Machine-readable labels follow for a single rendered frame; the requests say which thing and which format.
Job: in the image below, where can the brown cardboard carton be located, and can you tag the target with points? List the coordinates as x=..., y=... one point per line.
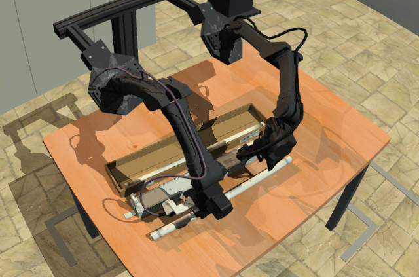
x=167, y=151

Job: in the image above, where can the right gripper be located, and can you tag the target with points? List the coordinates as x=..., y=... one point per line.
x=191, y=202

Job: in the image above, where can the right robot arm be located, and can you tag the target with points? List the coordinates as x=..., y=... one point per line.
x=179, y=117

